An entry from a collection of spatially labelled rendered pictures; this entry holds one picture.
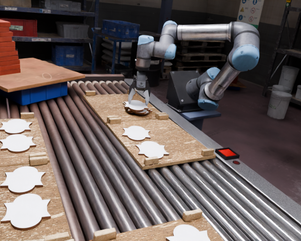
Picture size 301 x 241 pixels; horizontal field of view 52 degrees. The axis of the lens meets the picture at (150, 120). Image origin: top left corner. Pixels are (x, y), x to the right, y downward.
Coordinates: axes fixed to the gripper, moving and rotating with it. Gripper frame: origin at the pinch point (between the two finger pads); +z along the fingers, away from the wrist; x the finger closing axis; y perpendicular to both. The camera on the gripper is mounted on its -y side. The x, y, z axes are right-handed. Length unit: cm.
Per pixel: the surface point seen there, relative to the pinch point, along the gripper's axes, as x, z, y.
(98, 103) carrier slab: 21.2, 5.2, 9.9
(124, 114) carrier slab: 6.9, 4.9, -4.6
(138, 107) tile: 0.1, 0.6, -3.5
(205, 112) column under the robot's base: -47, 11, 25
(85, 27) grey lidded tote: 64, 20, 426
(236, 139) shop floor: -146, 98, 172
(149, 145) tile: -2.7, 3.5, -39.6
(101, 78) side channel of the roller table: 21, 6, 62
